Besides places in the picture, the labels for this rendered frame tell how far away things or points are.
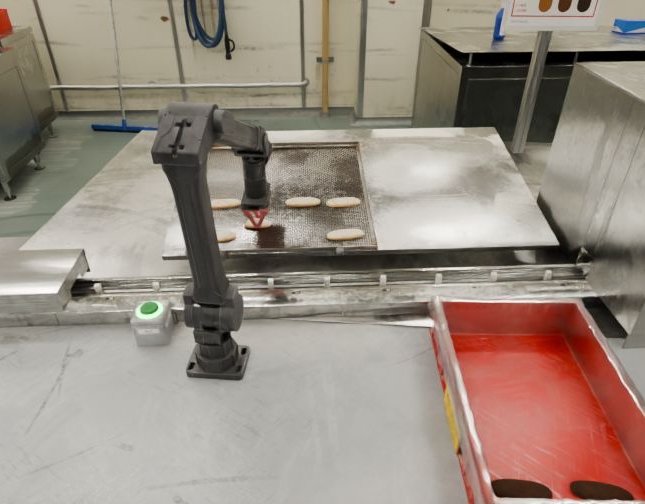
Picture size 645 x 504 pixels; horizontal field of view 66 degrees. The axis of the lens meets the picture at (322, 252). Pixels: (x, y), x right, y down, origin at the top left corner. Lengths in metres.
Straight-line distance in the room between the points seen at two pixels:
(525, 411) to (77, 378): 0.90
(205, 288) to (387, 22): 3.76
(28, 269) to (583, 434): 1.24
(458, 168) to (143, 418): 1.15
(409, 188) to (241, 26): 3.45
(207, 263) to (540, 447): 0.68
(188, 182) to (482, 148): 1.17
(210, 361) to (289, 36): 3.97
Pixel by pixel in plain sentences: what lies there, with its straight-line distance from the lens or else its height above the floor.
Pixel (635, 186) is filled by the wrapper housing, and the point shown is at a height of 1.14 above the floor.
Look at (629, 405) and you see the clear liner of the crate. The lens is 1.06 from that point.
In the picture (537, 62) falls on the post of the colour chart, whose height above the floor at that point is 1.17.
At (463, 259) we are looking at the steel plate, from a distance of 1.44.
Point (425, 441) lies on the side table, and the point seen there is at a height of 0.82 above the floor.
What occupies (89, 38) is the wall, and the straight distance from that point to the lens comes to 5.09.
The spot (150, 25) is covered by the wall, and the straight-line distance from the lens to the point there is 4.91.
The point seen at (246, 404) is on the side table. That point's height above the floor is 0.82.
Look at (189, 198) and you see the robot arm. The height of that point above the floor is 1.24.
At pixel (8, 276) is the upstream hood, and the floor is 0.92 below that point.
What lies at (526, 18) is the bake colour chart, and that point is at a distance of 2.00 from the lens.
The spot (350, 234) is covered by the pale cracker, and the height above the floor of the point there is 0.91.
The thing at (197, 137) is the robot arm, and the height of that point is 1.33.
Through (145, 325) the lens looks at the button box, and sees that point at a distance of 1.15.
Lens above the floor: 1.62
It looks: 35 degrees down
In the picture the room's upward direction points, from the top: straight up
